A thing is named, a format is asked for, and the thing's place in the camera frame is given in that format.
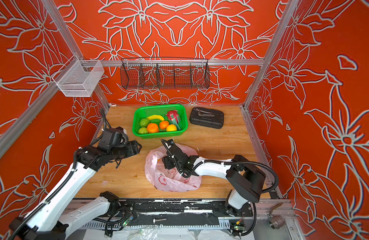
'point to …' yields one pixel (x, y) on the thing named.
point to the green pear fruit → (142, 130)
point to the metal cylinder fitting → (276, 222)
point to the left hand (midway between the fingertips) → (137, 147)
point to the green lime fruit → (144, 122)
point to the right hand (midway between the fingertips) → (163, 158)
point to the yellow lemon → (171, 127)
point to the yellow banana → (154, 117)
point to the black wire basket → (160, 73)
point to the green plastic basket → (150, 121)
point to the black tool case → (208, 117)
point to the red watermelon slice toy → (173, 117)
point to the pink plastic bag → (169, 179)
